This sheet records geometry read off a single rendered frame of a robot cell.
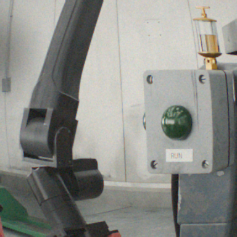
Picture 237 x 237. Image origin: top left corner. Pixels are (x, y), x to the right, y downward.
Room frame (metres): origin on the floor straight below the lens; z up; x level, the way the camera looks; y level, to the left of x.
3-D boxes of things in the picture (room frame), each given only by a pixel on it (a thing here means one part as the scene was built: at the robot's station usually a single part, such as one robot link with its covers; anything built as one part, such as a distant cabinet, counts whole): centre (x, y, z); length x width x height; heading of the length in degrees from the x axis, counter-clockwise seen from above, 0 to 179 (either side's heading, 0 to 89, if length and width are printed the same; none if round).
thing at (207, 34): (0.69, -0.10, 1.37); 0.03 x 0.02 x 0.03; 49
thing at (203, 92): (0.63, -0.07, 1.29); 0.08 x 0.05 x 0.09; 49
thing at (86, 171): (1.06, 0.09, 1.20); 0.11 x 0.09 x 0.12; 141
